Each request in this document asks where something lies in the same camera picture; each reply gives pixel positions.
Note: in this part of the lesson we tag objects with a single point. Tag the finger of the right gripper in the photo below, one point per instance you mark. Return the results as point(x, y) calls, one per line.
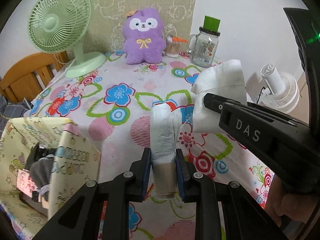
point(214, 102)

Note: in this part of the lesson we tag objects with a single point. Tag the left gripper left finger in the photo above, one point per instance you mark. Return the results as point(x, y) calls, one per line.
point(146, 158)

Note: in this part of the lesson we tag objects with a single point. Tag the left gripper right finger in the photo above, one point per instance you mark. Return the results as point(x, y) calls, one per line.
point(183, 175)

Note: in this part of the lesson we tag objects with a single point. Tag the white cloth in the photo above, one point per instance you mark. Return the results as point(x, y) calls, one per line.
point(212, 88)

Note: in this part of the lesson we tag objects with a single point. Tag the pink tissue pack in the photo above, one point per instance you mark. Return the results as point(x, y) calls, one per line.
point(25, 183)

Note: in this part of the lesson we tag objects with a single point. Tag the person's hand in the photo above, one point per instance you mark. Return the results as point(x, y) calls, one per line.
point(298, 208)

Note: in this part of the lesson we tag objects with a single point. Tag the glass jar green lid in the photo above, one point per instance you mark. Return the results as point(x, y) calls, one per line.
point(202, 47)

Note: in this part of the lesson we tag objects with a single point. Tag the white circulator fan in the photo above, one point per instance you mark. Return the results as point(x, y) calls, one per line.
point(281, 92)

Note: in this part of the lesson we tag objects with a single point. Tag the floral tablecloth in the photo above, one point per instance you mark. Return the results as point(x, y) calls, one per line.
point(112, 107)

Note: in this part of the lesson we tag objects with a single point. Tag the yellow cartoon storage box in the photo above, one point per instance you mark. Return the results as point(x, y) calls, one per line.
point(23, 142)

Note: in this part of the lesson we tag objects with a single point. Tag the cotton swab container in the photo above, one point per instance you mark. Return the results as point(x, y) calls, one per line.
point(173, 45)

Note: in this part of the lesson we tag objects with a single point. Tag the purple plush toy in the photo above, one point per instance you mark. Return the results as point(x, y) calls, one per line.
point(143, 33)

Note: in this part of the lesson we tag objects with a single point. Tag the grey plaid pillow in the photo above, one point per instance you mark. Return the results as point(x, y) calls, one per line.
point(11, 110)

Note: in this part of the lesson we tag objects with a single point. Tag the green desk fan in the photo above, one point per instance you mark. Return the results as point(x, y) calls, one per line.
point(57, 25)

